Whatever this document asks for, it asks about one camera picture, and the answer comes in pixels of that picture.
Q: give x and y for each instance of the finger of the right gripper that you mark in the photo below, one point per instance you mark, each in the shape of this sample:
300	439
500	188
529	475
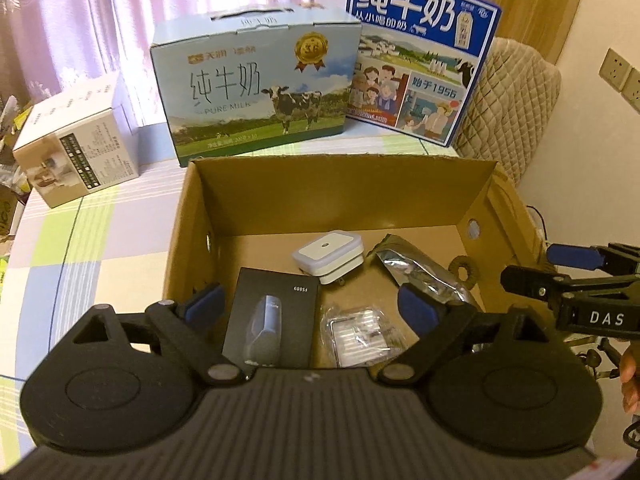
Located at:
613	259
544	285

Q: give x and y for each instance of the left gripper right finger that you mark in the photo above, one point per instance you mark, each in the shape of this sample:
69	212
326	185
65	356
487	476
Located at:
438	327

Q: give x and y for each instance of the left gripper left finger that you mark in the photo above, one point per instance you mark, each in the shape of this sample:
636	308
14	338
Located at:
185	329

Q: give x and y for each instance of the brown hair scrunchie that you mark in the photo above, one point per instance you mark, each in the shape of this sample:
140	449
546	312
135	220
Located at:
465	270

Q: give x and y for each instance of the silver foil bag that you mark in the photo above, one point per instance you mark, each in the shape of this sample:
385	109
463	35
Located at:
408	265

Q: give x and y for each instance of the metal rack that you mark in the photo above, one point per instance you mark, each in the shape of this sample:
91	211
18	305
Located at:
360	337

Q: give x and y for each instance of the black product box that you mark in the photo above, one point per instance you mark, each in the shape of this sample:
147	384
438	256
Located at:
271	321

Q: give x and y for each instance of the clear plastic container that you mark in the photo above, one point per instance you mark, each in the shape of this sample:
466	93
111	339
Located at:
330	256

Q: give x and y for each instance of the person's right hand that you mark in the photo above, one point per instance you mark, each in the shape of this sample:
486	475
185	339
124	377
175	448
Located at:
629	377

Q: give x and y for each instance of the checkered table cloth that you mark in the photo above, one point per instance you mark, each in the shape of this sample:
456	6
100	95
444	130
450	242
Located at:
110	247

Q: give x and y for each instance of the brown cardboard box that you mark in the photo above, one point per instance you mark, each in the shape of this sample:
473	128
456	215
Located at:
289	237

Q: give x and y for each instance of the quilted beige chair cover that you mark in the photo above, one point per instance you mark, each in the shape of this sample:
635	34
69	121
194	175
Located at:
510	107

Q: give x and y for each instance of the white appliance box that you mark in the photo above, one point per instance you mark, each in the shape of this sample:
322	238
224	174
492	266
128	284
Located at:
80	141

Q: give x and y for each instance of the cardboard boxes pile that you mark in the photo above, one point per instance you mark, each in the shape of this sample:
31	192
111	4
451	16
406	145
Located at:
15	188

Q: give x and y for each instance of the light blue milk carton box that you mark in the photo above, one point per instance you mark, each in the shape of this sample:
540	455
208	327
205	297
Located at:
239	81

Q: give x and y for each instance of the dark blue milk carton box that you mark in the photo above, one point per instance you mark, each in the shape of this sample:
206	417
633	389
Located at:
418	63

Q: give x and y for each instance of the pink curtain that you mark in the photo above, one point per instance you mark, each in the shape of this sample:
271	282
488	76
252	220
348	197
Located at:
48	45

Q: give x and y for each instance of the wall socket plate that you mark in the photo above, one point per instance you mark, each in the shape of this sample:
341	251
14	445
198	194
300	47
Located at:
621	76

